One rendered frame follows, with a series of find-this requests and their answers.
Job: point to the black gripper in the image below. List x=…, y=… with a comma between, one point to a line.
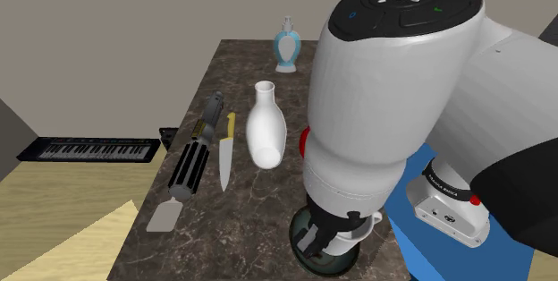
x=329, y=224

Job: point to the blue robot stand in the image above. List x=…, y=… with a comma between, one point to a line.
x=418, y=249

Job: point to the blue and white bottle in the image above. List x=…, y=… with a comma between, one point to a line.
x=287, y=49

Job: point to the dark green plate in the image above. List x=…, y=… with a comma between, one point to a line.
x=335, y=267

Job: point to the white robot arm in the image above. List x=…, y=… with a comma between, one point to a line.
x=383, y=97

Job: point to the black and grey cylindrical tool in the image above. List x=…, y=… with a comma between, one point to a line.
x=191, y=164

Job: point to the dark marble table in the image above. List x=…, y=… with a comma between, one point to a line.
x=244, y=232

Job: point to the white vase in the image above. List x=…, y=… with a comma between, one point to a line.
x=266, y=127

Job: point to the black piano keyboard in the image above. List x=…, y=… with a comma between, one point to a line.
x=93, y=150

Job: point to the red round object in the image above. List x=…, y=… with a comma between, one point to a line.
x=304, y=142

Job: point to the white mug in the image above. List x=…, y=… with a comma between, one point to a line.
x=355, y=238

